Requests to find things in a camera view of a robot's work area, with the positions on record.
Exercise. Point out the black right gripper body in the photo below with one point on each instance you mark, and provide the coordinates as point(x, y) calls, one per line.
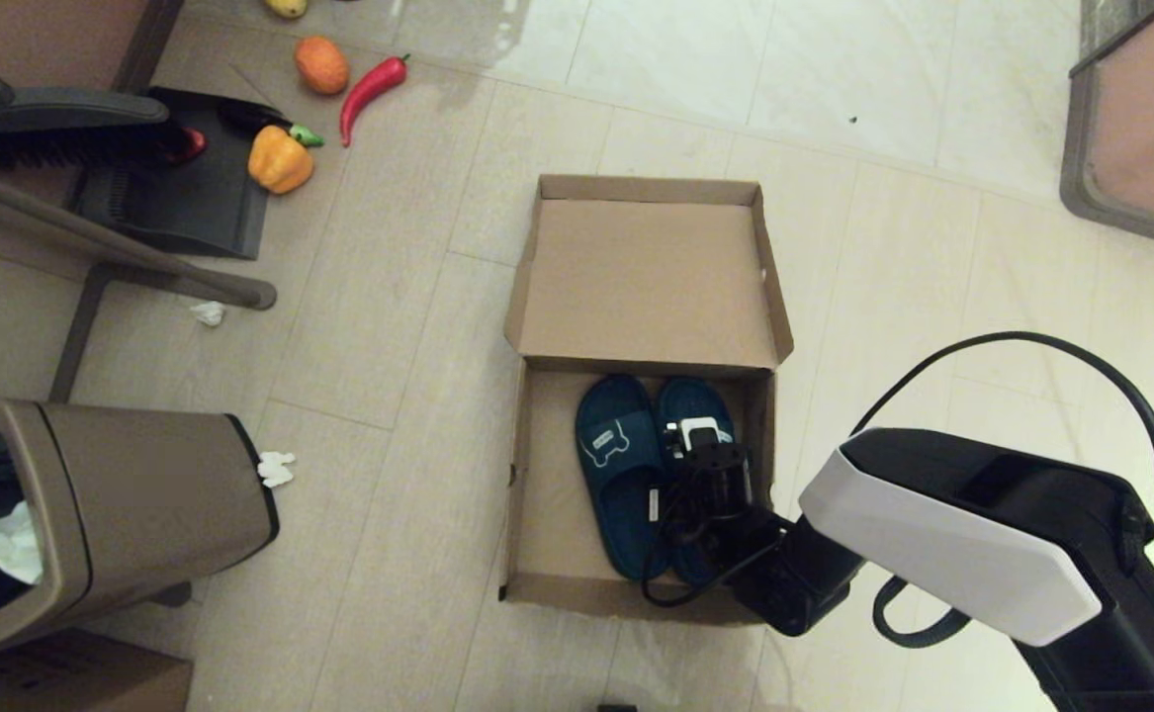
point(720, 485)

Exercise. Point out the dark blue slipper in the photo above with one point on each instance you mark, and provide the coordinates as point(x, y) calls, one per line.
point(695, 398)
point(616, 514)

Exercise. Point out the brown cardboard shoe box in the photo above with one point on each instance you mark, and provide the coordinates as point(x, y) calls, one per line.
point(636, 287)

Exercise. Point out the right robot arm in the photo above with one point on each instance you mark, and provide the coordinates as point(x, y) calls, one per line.
point(952, 534)

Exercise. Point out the white crumpled tissue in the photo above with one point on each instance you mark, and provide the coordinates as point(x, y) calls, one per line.
point(277, 469)
point(209, 314)

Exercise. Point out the red chili pepper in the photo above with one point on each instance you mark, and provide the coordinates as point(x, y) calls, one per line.
point(369, 91)

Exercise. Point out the yellow bell pepper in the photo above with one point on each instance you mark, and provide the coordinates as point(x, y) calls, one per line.
point(280, 163)

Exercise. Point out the orange fruit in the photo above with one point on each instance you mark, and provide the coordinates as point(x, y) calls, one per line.
point(322, 67)

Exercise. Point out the brown plastic trash bin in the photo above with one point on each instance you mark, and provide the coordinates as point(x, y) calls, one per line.
point(141, 494)

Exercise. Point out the black dustpan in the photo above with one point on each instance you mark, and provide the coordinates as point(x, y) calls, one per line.
point(191, 208)

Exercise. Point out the dark eggplant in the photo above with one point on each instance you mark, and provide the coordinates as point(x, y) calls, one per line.
point(245, 119)

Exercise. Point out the small red fruit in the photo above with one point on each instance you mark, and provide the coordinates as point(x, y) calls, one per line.
point(193, 146)

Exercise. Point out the yellow fruit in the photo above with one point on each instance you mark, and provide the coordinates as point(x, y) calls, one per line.
point(287, 7)

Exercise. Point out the brown cardboard carton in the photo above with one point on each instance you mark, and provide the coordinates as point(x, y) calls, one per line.
point(62, 677)

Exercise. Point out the black broom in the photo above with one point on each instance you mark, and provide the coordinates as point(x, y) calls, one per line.
point(62, 124)

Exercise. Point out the brown cabinet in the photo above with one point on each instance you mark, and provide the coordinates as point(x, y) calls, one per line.
point(43, 40)

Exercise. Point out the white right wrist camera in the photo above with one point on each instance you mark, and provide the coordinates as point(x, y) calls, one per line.
point(701, 430)

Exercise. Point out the brown metal furniture frame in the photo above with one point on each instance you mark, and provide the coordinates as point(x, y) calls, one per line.
point(92, 237)

